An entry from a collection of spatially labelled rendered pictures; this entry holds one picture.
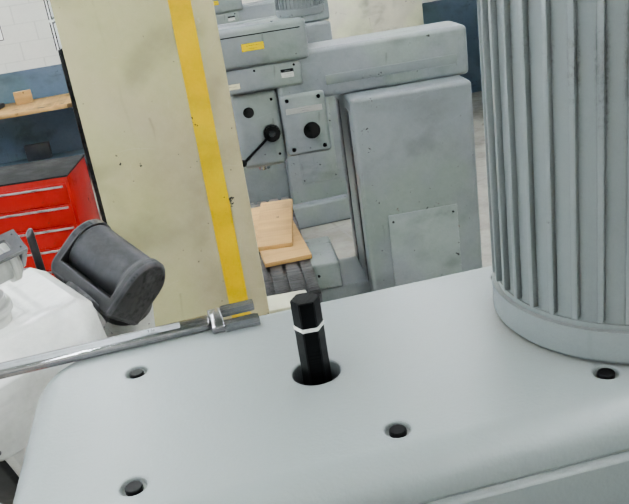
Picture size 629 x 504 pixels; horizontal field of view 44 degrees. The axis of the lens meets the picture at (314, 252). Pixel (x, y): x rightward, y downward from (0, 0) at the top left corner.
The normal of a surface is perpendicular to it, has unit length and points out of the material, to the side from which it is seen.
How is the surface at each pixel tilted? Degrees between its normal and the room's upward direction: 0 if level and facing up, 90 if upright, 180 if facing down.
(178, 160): 90
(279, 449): 0
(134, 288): 115
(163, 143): 90
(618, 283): 90
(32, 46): 90
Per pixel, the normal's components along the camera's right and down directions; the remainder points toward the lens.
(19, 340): 0.46, -0.36
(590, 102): -0.51, 0.40
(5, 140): 0.20, 0.35
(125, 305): 0.78, 0.50
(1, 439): 0.72, 0.33
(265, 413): -0.14, -0.91
